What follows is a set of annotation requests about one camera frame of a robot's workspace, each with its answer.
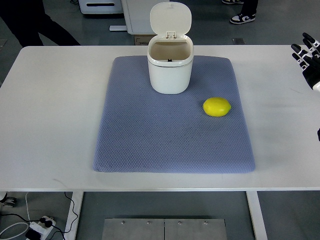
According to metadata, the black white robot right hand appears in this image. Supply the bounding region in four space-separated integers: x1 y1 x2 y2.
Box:
291 32 320 92

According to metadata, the yellow lemon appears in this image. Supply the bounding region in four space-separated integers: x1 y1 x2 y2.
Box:
202 97 232 117

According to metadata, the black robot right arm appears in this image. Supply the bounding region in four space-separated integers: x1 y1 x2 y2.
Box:
317 128 320 141

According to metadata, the white trash can open lid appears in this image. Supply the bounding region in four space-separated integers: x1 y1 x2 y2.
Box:
147 1 194 94

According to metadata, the black white sneaker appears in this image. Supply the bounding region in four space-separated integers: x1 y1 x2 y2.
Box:
229 13 256 25

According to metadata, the right white table leg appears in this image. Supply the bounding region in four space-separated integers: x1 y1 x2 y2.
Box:
246 191 268 240

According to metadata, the white table leg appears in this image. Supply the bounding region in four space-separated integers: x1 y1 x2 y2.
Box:
246 191 268 240
63 191 84 240

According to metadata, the cardboard box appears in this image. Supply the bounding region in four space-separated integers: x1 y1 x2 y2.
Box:
134 34 154 46

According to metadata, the white cabinet in background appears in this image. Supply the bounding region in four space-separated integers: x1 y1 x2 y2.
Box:
109 0 168 35

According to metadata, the blue textured mat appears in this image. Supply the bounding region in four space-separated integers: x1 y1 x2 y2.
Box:
93 56 255 174

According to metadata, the white appliance with slot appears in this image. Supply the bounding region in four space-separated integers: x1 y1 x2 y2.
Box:
78 0 123 15

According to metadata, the metal floor plate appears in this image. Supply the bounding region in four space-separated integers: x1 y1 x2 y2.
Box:
102 218 227 240

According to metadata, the left white table leg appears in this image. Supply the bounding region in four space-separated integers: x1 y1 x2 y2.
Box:
63 191 84 240

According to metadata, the person's dark trouser leg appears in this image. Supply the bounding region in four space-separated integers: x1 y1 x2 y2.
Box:
0 0 80 48

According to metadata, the white power strip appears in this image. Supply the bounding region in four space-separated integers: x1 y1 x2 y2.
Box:
29 216 56 240

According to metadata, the black power cable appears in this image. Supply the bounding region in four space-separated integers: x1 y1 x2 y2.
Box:
39 191 79 240

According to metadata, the white cable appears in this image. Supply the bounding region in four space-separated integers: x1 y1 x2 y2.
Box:
0 192 32 240

